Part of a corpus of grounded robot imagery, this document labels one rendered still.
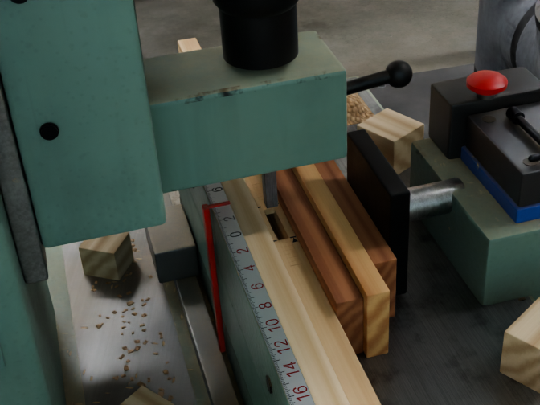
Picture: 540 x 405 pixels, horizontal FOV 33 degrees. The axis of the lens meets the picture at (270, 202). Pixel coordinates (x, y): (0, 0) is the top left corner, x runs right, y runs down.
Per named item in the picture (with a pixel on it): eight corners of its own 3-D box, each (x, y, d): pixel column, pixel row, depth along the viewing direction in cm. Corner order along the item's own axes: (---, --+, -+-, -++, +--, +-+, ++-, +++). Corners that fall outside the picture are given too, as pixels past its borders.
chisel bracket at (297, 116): (349, 177, 66) (349, 68, 61) (154, 216, 63) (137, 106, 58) (317, 127, 72) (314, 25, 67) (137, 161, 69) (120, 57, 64)
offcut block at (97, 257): (119, 280, 87) (113, 253, 85) (83, 275, 88) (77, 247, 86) (134, 259, 89) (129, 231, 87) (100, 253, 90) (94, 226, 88)
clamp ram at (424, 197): (483, 276, 68) (492, 174, 63) (388, 298, 67) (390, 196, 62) (433, 210, 75) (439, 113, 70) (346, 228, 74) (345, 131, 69)
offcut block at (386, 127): (356, 160, 83) (356, 124, 81) (386, 142, 85) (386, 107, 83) (393, 177, 80) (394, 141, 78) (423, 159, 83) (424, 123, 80)
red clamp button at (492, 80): (514, 94, 68) (515, 81, 67) (476, 101, 67) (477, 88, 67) (495, 76, 70) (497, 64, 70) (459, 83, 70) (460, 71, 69)
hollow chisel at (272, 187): (278, 206, 69) (275, 149, 66) (267, 208, 69) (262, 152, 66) (275, 199, 70) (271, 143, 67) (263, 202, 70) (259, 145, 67)
